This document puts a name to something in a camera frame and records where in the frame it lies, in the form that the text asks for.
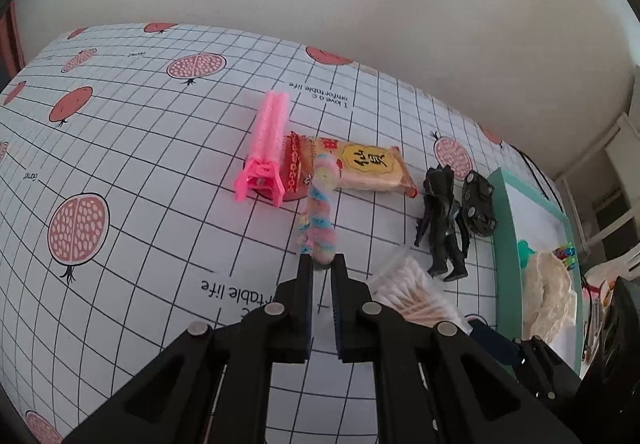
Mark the beige wooden frame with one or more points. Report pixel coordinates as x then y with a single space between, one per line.
625 143

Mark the pink long clip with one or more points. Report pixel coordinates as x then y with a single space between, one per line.
270 133

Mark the green plastic toy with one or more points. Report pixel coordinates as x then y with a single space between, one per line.
525 254

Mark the pink red panel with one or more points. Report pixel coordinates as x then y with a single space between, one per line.
12 43

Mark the teal cardboard box tray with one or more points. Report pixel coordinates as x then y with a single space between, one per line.
505 234

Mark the black toy figure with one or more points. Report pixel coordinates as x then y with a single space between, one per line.
445 219

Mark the orange snack packet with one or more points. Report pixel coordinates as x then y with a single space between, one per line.
370 166

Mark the pomegranate print grid sheet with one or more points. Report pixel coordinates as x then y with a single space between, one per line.
150 173

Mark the cotton swab bag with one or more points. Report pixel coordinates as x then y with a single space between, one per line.
410 289

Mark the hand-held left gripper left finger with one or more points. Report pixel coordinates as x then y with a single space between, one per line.
306 314

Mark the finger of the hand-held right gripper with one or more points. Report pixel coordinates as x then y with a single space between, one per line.
495 339
545 364

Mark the bunch of colourful clips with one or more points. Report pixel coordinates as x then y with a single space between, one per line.
565 254

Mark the black toy car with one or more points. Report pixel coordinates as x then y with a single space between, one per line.
477 204

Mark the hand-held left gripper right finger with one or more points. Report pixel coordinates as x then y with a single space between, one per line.
338 319

